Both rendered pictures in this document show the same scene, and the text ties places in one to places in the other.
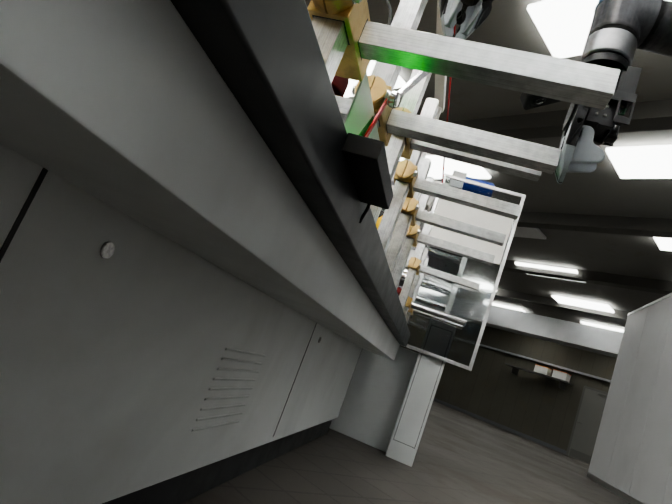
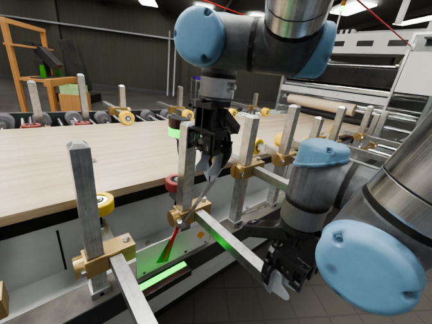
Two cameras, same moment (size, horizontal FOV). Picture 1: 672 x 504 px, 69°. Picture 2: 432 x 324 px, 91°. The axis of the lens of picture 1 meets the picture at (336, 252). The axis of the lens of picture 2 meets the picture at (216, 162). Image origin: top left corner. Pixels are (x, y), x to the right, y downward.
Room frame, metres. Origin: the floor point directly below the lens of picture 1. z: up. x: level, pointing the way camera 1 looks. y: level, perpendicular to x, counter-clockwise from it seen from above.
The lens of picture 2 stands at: (0.32, -0.33, 1.26)
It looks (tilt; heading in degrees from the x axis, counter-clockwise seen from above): 23 degrees down; 32
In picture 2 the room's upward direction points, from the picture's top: 7 degrees clockwise
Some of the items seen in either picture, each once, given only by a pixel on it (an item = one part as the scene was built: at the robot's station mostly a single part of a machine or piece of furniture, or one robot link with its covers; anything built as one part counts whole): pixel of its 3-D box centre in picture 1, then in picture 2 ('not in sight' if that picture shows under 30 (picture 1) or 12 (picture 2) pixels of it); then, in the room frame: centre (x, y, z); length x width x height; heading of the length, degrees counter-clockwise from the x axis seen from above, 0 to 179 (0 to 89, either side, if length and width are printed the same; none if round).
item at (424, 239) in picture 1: (443, 245); (355, 150); (1.70, -0.36, 0.95); 0.37 x 0.03 x 0.03; 75
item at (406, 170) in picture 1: (406, 179); (285, 157); (1.24, -0.11, 0.95); 0.14 x 0.06 x 0.05; 165
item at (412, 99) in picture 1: (395, 143); (242, 179); (0.97, -0.04, 0.91); 0.04 x 0.04 x 0.48; 75
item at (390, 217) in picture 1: (405, 177); (281, 159); (1.21, -0.10, 0.94); 0.04 x 0.04 x 0.48; 75
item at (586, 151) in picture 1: (582, 154); (277, 287); (0.67, -0.30, 0.86); 0.06 x 0.03 x 0.09; 75
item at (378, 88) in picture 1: (373, 111); (189, 211); (0.75, 0.03, 0.85); 0.14 x 0.06 x 0.05; 165
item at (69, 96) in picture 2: not in sight; (60, 73); (2.45, 5.23, 0.86); 1.33 x 1.18 x 1.72; 43
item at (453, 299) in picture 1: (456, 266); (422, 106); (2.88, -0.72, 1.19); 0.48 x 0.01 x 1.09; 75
